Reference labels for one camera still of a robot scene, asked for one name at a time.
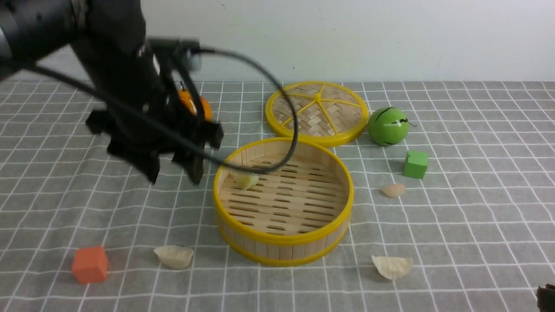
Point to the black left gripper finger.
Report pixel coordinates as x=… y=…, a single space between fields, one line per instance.
x=147 y=163
x=194 y=167

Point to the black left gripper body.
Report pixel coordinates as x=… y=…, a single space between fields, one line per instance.
x=144 y=113

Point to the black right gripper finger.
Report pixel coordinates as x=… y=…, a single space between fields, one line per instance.
x=545 y=296

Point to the pale green dumpling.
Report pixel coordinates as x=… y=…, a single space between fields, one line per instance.
x=245 y=180

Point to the white dumpling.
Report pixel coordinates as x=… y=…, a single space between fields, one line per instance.
x=393 y=268
x=175 y=257

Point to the pinkish dumpling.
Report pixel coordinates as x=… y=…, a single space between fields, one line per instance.
x=393 y=190

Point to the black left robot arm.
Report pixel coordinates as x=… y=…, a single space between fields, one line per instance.
x=34 y=29

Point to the bamboo steamer tray yellow rim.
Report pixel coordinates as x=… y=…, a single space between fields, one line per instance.
x=292 y=216

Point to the woven bamboo steamer lid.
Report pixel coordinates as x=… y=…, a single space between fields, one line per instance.
x=329 y=114

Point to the orange yellow toy pear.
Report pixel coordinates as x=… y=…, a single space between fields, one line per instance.
x=187 y=101

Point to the grey checked tablecloth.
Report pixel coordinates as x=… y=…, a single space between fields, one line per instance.
x=479 y=225

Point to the orange wooden cube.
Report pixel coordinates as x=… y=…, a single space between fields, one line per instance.
x=90 y=265

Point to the green wooden cube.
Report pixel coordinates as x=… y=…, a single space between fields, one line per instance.
x=415 y=164

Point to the green toy watermelon ball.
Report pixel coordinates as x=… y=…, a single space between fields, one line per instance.
x=388 y=126

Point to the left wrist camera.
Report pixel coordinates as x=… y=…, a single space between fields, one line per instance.
x=175 y=53

